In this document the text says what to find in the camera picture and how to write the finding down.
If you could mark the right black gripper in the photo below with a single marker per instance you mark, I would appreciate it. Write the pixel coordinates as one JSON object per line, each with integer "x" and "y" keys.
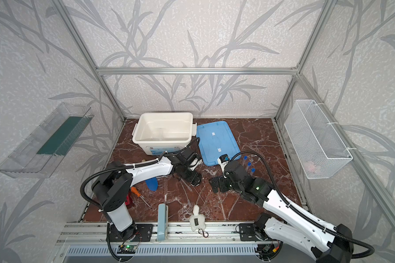
{"x": 222, "y": 183}

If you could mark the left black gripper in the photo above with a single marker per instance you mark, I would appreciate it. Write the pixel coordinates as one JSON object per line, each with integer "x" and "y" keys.
{"x": 187, "y": 164}

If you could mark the white plastic storage bin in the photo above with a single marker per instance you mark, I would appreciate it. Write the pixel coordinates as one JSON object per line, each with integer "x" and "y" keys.
{"x": 158, "y": 132}

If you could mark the blue plastic bin lid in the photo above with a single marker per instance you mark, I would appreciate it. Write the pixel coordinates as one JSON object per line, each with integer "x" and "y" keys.
{"x": 216, "y": 139}

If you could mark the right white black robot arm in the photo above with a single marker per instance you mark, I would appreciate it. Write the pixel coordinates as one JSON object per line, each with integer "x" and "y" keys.
{"x": 287, "y": 222}

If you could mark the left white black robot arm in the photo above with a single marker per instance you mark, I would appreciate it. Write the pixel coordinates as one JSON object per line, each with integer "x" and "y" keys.
{"x": 108, "y": 189}

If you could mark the white plastic squeeze bottle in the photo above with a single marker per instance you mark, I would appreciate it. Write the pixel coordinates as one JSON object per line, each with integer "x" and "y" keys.
{"x": 197, "y": 220}

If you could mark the light blue standing block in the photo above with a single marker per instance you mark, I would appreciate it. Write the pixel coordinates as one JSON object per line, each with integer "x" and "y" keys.
{"x": 162, "y": 229}

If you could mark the pink object in basket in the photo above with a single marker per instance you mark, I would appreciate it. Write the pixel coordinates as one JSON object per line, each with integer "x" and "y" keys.
{"x": 311, "y": 167}

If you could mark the green circuit board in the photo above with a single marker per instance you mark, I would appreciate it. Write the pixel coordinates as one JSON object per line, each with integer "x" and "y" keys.
{"x": 126, "y": 249}

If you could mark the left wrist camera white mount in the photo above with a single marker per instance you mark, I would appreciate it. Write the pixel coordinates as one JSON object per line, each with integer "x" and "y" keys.
{"x": 195, "y": 162}

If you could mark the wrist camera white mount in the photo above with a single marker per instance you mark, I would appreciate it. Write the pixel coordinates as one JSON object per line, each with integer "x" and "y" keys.
{"x": 223, "y": 160}
{"x": 195, "y": 162}

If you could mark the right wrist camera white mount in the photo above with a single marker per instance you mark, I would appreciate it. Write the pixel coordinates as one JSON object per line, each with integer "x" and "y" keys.
{"x": 223, "y": 160}

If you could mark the blue garden trowel wooden handle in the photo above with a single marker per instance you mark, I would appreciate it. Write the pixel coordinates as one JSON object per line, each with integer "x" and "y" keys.
{"x": 152, "y": 184}

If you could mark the orange handled screwdriver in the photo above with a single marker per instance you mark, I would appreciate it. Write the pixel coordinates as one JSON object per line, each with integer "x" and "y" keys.
{"x": 137, "y": 193}

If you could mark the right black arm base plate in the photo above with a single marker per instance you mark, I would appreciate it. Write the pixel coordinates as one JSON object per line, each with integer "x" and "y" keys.
{"x": 248, "y": 233}

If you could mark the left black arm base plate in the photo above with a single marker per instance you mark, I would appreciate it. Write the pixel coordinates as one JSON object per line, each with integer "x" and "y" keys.
{"x": 134, "y": 233}

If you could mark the white wire mesh basket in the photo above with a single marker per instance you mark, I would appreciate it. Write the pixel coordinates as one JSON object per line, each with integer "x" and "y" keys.
{"x": 315, "y": 139}

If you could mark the aluminium front rail frame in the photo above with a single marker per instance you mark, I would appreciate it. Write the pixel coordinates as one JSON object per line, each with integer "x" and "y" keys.
{"x": 95, "y": 233}

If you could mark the clear acrylic wall shelf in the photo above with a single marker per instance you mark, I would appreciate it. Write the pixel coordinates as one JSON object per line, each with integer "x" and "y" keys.
{"x": 39, "y": 155}

